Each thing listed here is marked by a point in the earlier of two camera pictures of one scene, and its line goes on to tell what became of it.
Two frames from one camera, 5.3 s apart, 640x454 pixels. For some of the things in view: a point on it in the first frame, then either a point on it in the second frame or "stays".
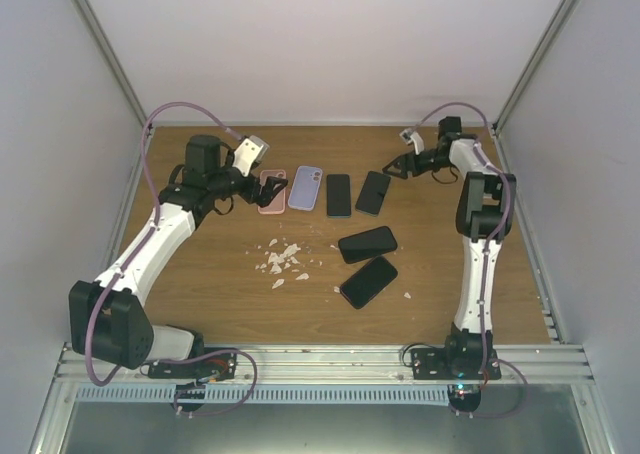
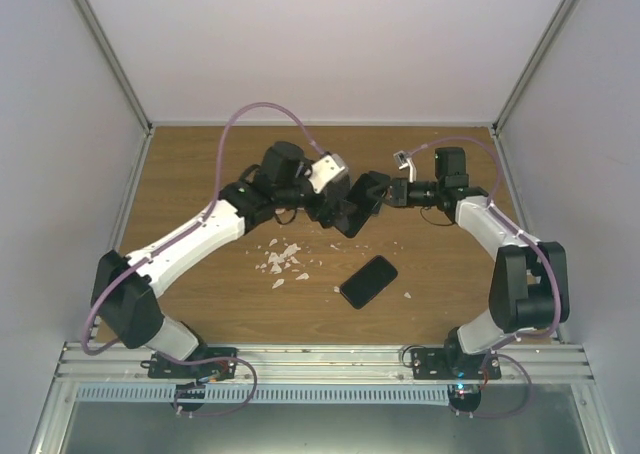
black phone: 368,282 stays
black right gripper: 402,163 -> 399,191
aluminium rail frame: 333,364 stays
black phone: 367,244 -> 365,200
